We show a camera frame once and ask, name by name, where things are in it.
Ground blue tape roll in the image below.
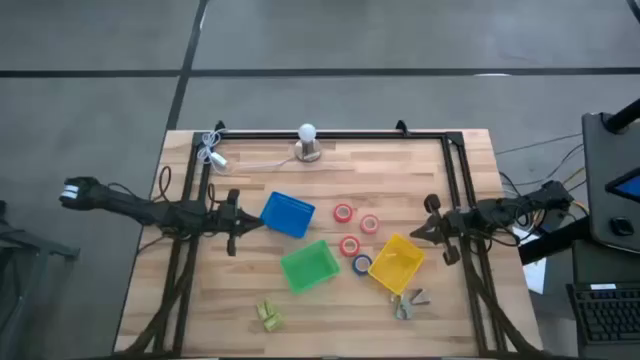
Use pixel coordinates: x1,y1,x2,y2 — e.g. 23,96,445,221
351,253,374,277

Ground green plastic basket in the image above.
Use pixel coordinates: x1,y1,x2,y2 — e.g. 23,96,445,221
279,239,342,296

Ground yellow plastic basket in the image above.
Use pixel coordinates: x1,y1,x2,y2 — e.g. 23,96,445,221
367,232,427,297

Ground black cart beam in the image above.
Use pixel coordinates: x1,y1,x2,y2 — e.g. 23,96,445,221
517,215,592,266

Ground grey metal stand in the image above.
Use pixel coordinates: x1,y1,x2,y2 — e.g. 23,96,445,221
0,199,81,360

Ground tablet with blue screen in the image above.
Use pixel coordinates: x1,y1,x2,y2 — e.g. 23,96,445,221
604,167,640,205

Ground red tape roll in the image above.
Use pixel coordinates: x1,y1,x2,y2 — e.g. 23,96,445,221
359,213,381,236
332,202,355,224
339,235,362,258

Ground white lamp cable with switch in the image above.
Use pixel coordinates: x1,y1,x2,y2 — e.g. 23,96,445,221
196,128,297,176

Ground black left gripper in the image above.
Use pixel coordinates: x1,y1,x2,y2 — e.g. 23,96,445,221
212,188,265,258

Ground black metal table frame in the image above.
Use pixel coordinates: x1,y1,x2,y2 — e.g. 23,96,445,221
119,119,541,360

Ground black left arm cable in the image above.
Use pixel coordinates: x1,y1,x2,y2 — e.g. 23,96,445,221
149,164,174,204

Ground black keyboard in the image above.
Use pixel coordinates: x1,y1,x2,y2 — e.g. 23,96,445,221
565,282,640,346

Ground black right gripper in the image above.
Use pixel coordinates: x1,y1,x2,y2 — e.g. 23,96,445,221
409,193,474,267

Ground blue plastic basket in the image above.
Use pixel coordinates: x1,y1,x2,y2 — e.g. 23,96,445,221
259,190,317,240

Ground white paper sheet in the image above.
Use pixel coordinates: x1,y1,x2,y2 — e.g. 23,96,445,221
519,227,550,296

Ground black pole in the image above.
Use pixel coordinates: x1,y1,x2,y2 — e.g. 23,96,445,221
601,97,640,135

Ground thin floor cables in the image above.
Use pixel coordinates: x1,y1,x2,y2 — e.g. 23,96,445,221
494,132,586,201

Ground white bulb lamp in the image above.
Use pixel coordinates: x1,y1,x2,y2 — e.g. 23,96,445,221
293,122,323,164

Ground black round knob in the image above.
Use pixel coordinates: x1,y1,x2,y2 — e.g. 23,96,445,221
610,215,636,238

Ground dark grey cart panel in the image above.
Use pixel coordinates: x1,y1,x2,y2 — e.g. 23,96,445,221
581,110,640,255

